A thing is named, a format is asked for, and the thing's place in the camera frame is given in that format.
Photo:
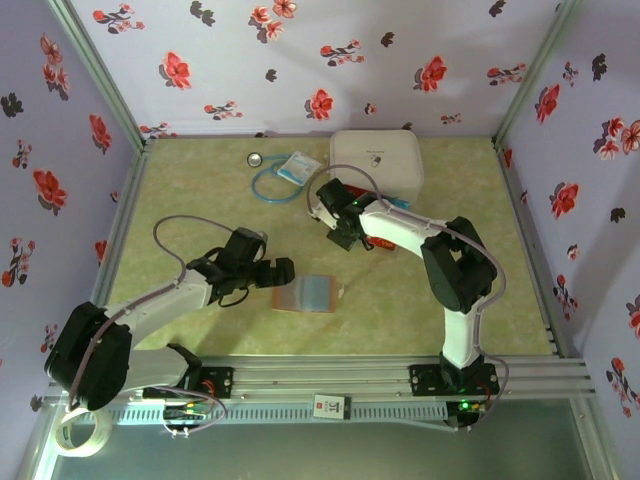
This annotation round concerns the clear adhesive tape roll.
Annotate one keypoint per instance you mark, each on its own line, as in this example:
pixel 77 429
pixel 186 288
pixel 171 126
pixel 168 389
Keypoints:
pixel 82 451

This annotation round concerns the white blue gauze packet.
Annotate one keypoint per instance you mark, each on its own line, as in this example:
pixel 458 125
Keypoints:
pixel 297 167

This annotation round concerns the blue tube stethoscope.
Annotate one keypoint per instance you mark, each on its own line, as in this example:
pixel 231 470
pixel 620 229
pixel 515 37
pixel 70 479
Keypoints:
pixel 255 159

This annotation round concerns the blue brown packet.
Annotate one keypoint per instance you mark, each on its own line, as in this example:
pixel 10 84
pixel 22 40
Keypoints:
pixel 310 295

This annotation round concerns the aluminium table side rail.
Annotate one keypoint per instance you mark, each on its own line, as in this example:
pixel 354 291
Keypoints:
pixel 531 250
pixel 122 220

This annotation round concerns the red blue medicine boxes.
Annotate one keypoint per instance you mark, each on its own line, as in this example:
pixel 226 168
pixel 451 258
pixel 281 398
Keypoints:
pixel 402 209

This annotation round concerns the white medical kit box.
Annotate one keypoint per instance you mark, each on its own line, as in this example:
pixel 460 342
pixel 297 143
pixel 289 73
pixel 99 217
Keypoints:
pixel 380 150

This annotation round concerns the white red label tag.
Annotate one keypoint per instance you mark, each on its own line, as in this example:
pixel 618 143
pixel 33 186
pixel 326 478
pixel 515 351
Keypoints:
pixel 330 406

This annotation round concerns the aluminium frame post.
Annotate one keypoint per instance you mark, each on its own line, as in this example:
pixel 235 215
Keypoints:
pixel 102 75
pixel 532 75

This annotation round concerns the blue VIP card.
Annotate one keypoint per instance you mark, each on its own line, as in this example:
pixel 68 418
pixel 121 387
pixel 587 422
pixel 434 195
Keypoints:
pixel 400 202

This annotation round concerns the aluminium arm base rail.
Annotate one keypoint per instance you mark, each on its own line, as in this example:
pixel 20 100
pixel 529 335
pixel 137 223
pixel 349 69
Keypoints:
pixel 320 375

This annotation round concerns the red VIP card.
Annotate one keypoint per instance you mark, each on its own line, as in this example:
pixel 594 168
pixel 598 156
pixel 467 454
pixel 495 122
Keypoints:
pixel 360 190
pixel 385 245

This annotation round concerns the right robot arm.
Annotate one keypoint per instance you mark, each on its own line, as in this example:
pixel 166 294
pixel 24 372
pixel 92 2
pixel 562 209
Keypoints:
pixel 400 230

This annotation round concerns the small controller circuit board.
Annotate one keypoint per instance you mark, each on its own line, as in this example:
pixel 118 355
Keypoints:
pixel 187 411
pixel 465 406

